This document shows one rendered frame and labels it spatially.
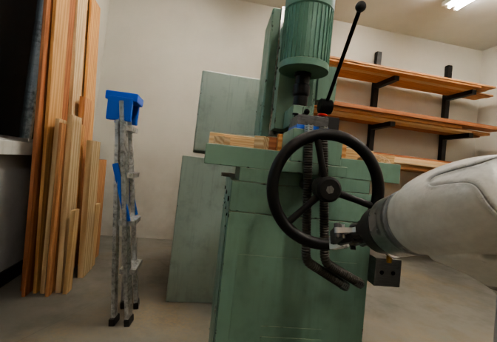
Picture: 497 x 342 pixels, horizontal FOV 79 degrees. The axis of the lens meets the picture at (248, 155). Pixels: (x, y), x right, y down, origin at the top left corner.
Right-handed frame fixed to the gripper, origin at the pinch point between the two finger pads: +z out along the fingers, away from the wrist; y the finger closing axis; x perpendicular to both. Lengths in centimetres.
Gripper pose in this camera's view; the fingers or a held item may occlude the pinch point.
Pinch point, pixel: (338, 240)
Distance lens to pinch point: 70.5
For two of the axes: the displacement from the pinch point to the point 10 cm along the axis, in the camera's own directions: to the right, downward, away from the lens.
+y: -9.9, -1.2, -1.0
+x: -0.7, 9.2, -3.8
